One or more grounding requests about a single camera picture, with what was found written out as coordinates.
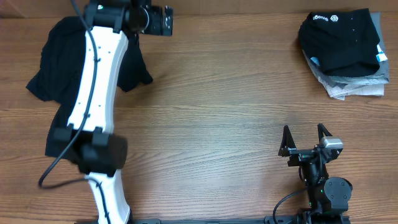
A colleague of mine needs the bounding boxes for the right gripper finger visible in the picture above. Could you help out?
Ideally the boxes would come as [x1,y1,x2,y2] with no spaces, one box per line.
[317,123,332,142]
[278,125,297,156]

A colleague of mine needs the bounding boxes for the white mesh folded shirt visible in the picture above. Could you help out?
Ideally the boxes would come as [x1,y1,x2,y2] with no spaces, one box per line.
[302,49,388,101]

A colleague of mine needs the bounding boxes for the black shirt on pile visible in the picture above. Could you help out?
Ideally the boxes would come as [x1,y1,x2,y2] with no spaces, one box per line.
[26,16,153,157]

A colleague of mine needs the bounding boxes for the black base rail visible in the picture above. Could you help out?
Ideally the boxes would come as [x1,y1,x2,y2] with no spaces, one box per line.
[75,216,351,224]

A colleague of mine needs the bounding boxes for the dark grey folded shirt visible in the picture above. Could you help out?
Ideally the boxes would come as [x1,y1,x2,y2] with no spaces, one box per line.
[304,12,389,88]

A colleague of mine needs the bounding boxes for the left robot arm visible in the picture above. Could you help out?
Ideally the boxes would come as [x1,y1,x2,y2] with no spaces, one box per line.
[49,1,174,223]

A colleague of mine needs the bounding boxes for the black t-shirt with logo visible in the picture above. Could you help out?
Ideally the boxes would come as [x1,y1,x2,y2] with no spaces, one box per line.
[298,8,380,77]

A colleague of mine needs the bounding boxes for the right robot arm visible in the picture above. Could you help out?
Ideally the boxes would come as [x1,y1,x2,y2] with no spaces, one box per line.
[272,123,353,224]

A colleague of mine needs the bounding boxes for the light blue folded t-shirt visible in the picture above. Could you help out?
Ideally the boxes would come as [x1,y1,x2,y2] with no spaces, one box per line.
[310,44,388,67]

